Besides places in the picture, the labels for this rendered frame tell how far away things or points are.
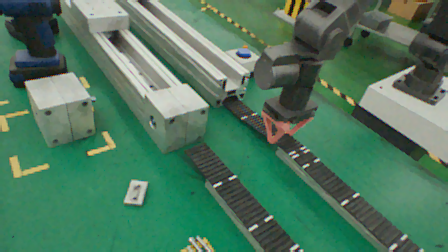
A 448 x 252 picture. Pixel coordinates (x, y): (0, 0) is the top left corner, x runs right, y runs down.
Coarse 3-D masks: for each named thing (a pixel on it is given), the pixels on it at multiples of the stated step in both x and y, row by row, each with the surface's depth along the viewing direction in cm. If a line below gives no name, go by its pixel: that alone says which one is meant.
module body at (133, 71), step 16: (64, 0) 96; (64, 16) 102; (80, 32) 90; (96, 32) 82; (128, 32) 85; (96, 48) 82; (112, 48) 77; (128, 48) 83; (144, 48) 79; (112, 64) 76; (128, 64) 72; (144, 64) 77; (160, 64) 74; (112, 80) 78; (128, 80) 68; (144, 80) 73; (160, 80) 72; (176, 80) 70; (128, 96) 71; (144, 96) 64; (144, 112) 66
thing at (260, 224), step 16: (192, 160) 59; (208, 160) 59; (208, 176) 57; (224, 176) 57; (224, 192) 54; (240, 192) 55; (240, 208) 52; (256, 208) 53; (256, 224) 50; (272, 224) 50; (256, 240) 48; (272, 240) 48; (288, 240) 49
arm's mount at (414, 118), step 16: (384, 80) 90; (368, 96) 88; (384, 96) 84; (400, 96) 84; (384, 112) 85; (400, 112) 82; (416, 112) 79; (432, 112) 79; (400, 128) 83; (416, 128) 80; (432, 128) 77; (432, 144) 78
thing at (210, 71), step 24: (120, 0) 109; (144, 0) 110; (144, 24) 98; (168, 24) 100; (168, 48) 90; (192, 48) 90; (216, 48) 86; (192, 72) 82; (216, 72) 76; (240, 72) 78; (216, 96) 78; (240, 96) 84
